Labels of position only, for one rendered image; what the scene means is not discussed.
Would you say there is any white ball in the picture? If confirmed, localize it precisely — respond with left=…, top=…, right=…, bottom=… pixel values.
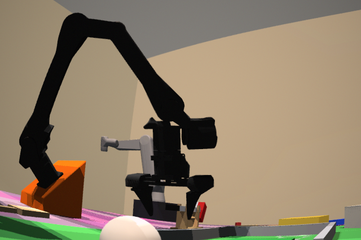
left=99, top=216, right=161, bottom=240

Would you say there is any yellow rectangular bar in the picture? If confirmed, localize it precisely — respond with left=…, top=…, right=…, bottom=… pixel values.
left=279, top=215, right=329, bottom=226

